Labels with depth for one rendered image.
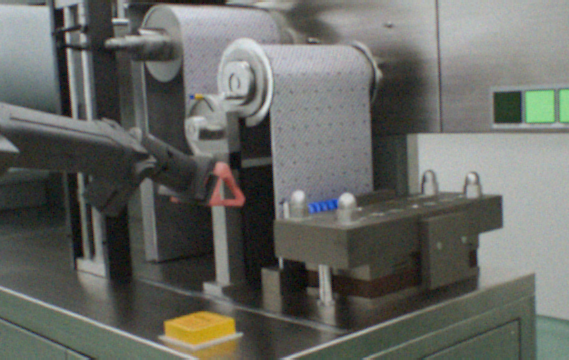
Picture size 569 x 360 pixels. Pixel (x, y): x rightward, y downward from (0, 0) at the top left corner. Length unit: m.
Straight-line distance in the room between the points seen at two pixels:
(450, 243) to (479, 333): 0.15
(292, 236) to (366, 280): 0.13
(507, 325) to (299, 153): 0.45
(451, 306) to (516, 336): 0.21
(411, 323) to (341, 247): 0.15
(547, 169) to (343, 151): 2.72
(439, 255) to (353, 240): 0.18
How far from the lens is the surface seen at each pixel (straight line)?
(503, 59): 1.38
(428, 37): 1.47
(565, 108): 1.31
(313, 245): 1.18
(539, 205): 4.09
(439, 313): 1.22
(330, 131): 1.37
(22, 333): 1.58
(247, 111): 1.31
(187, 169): 1.15
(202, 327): 1.07
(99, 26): 1.50
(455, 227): 1.29
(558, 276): 4.11
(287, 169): 1.31
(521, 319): 1.41
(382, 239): 1.19
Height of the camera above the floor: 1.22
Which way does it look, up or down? 6 degrees down
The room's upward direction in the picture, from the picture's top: 3 degrees counter-clockwise
